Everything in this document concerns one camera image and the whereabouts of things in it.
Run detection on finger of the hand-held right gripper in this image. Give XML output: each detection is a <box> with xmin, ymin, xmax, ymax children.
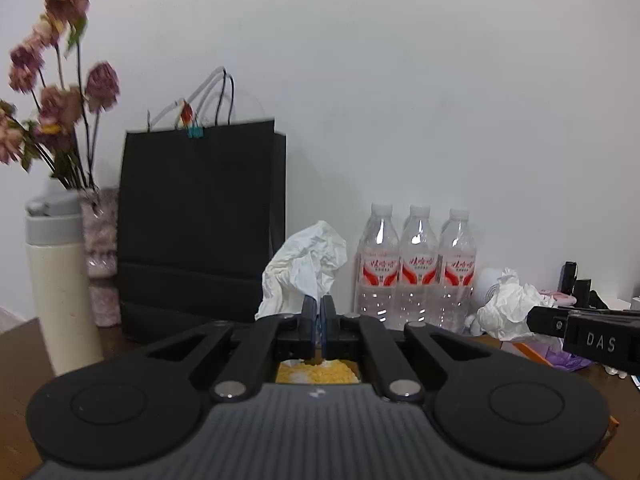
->
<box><xmin>527</xmin><ymin>305</ymin><xmax>571</xmax><ymax>336</ymax></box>

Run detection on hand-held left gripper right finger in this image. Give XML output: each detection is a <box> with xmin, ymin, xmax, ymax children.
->
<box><xmin>320</xmin><ymin>294</ymin><xmax>493</xmax><ymax>403</ymax></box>

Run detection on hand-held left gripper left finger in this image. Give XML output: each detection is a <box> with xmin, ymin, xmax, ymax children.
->
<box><xmin>145</xmin><ymin>294</ymin><xmax>321</xmax><ymax>403</ymax></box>

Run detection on white tissue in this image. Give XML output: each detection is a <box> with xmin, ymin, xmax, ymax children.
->
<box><xmin>476</xmin><ymin>267</ymin><xmax>556</xmax><ymax>342</ymax></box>
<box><xmin>255</xmin><ymin>221</ymin><xmax>348</xmax><ymax>322</ymax></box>

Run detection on pink printed packet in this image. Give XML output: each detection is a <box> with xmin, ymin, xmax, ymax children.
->
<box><xmin>539</xmin><ymin>287</ymin><xmax>578</xmax><ymax>306</ymax></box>

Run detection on purple tissue pack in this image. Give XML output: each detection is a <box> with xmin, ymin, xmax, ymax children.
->
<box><xmin>544</xmin><ymin>347</ymin><xmax>593</xmax><ymax>372</ymax></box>

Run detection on tall black device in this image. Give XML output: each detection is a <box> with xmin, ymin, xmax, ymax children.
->
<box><xmin>559</xmin><ymin>261</ymin><xmax>580</xmax><ymax>296</ymax></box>

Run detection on black wedge-shaped object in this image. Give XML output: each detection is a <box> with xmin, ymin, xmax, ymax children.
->
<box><xmin>574</xmin><ymin>277</ymin><xmax>608</xmax><ymax>311</ymax></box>

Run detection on yellow and white plush toy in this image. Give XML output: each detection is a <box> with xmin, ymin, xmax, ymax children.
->
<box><xmin>276</xmin><ymin>359</ymin><xmax>361</xmax><ymax>385</ymax></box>

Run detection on clear water bottle red label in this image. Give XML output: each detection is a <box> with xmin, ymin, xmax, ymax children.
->
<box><xmin>437</xmin><ymin>208</ymin><xmax>477</xmax><ymax>333</ymax></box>
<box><xmin>354</xmin><ymin>203</ymin><xmax>401</xmax><ymax>328</ymax></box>
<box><xmin>397</xmin><ymin>205</ymin><xmax>441</xmax><ymax>331</ymax></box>

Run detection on white robot-shaped speaker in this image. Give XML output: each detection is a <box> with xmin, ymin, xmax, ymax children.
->
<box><xmin>462</xmin><ymin>267</ymin><xmax>506</xmax><ymax>336</ymax></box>

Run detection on black paper bag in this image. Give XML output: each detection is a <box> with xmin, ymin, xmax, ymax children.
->
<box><xmin>117</xmin><ymin>66</ymin><xmax>287</xmax><ymax>345</ymax></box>

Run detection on pink glitter vase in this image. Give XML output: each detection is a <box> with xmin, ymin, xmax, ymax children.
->
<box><xmin>80</xmin><ymin>187</ymin><xmax>121</xmax><ymax>327</ymax></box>

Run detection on cream thermos bottle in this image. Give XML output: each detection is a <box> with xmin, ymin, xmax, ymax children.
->
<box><xmin>25</xmin><ymin>180</ymin><xmax>105</xmax><ymax>377</ymax></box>

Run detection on dried pink flowers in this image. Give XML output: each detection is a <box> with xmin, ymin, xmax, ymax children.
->
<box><xmin>0</xmin><ymin>0</ymin><xmax>121</xmax><ymax>191</ymax></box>

